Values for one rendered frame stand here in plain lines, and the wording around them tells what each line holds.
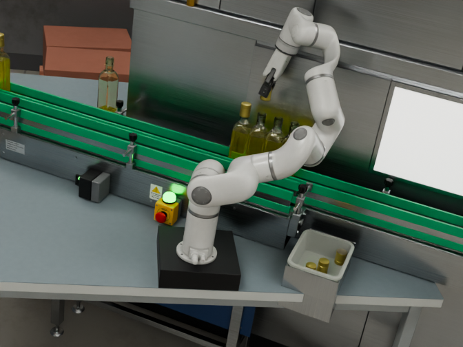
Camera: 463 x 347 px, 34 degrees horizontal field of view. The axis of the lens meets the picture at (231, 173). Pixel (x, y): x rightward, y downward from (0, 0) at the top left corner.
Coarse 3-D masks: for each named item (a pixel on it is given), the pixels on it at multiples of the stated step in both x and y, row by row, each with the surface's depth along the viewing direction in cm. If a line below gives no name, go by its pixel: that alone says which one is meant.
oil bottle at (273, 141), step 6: (270, 132) 251; (282, 132) 252; (270, 138) 250; (276, 138) 250; (282, 138) 251; (264, 144) 253; (270, 144) 251; (276, 144) 250; (264, 150) 253; (270, 150) 252
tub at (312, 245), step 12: (300, 240) 242; (312, 240) 249; (324, 240) 248; (336, 240) 246; (300, 252) 245; (312, 252) 250; (324, 252) 249; (348, 252) 245; (300, 264) 243; (336, 264) 246; (324, 276) 228; (336, 276) 228
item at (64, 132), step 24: (0, 120) 274; (24, 120) 270; (48, 120) 266; (72, 144) 266; (96, 144) 263; (120, 144) 259; (144, 168) 260; (168, 168) 257; (192, 168) 253; (264, 192) 247; (288, 192) 243
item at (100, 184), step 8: (80, 176) 259; (88, 176) 260; (96, 176) 261; (104, 176) 261; (80, 184) 260; (88, 184) 259; (96, 184) 257; (104, 184) 261; (80, 192) 262; (88, 192) 260; (96, 192) 259; (104, 192) 263; (96, 200) 261
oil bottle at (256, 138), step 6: (252, 132) 252; (258, 132) 251; (264, 132) 251; (252, 138) 252; (258, 138) 252; (264, 138) 251; (252, 144) 253; (258, 144) 253; (246, 150) 256; (252, 150) 254; (258, 150) 254
